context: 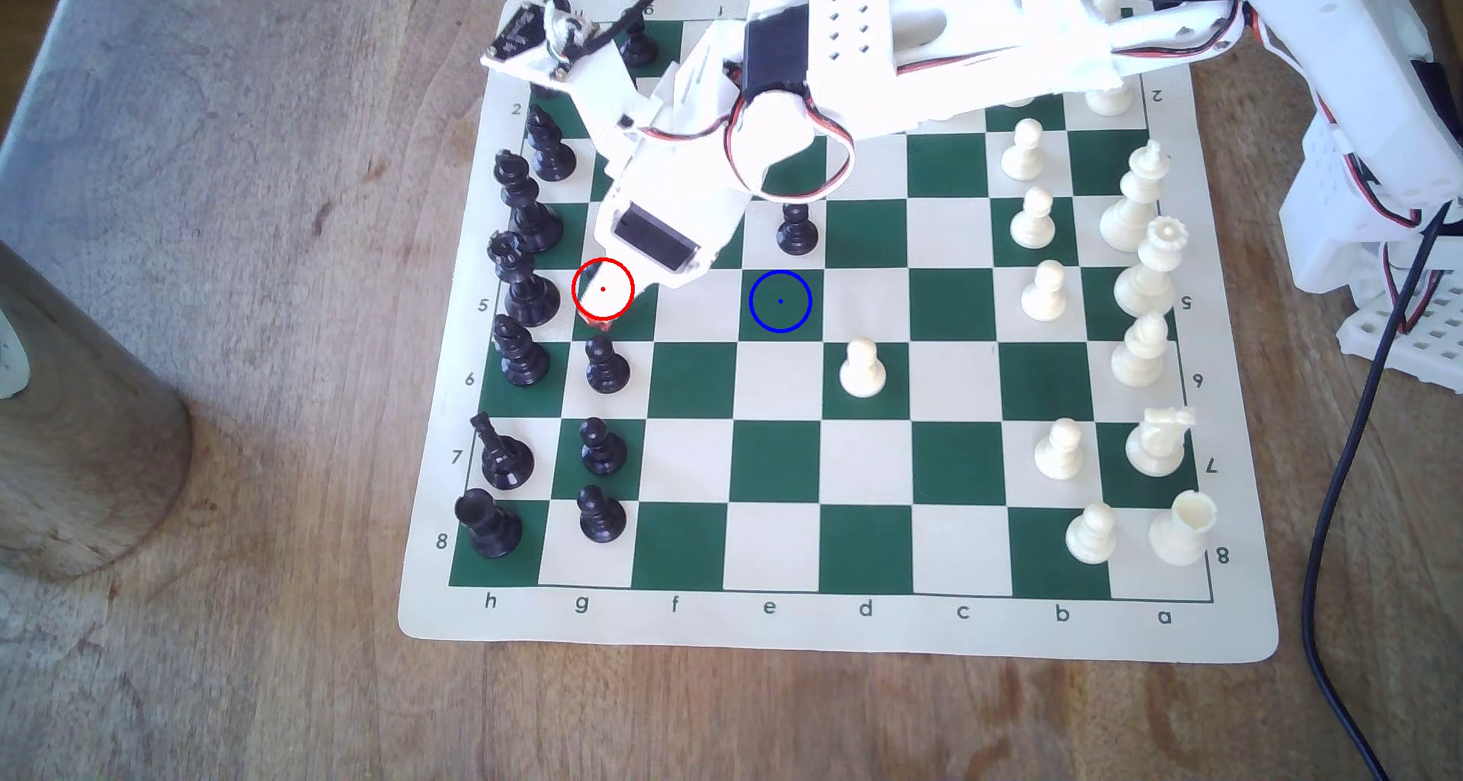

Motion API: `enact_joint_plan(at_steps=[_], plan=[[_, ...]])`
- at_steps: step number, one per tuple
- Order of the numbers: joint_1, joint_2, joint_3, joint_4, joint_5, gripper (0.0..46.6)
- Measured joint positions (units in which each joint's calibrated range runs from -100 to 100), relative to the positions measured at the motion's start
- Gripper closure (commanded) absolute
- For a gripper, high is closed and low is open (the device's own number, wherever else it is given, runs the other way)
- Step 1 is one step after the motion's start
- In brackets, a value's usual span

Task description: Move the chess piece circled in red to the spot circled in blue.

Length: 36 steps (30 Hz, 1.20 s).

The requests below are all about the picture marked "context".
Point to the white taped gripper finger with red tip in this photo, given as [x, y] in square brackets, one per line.
[606, 292]

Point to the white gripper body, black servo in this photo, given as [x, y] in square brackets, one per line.
[657, 247]

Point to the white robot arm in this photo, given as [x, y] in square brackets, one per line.
[1006, 27]

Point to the black chess pawn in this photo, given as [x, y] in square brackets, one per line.
[637, 40]
[602, 450]
[797, 232]
[600, 516]
[606, 367]

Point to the black chess bishop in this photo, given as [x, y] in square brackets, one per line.
[521, 356]
[552, 150]

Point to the black chess knight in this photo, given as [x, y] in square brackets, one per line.
[504, 455]

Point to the green and cream chess mat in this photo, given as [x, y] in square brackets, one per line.
[800, 461]

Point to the white chess pawn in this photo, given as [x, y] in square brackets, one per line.
[1032, 223]
[1060, 452]
[1042, 294]
[862, 370]
[1092, 535]
[1023, 152]

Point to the white chess knight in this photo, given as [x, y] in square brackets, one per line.
[1109, 101]
[1157, 444]

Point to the white chess king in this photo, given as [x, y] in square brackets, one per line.
[1134, 204]

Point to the white chess queen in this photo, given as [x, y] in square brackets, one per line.
[1149, 273]

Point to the white chess rook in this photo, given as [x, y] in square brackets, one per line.
[1183, 530]

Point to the black queen h5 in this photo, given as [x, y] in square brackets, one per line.
[522, 287]

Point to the black king h4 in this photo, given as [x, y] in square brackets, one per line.
[528, 210]

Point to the round wooden block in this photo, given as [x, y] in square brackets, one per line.
[80, 438]

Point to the small white object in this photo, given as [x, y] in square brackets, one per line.
[9, 358]

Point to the small camera board module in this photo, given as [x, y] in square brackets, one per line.
[526, 36]

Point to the white perforated base plate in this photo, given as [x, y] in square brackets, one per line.
[1412, 335]

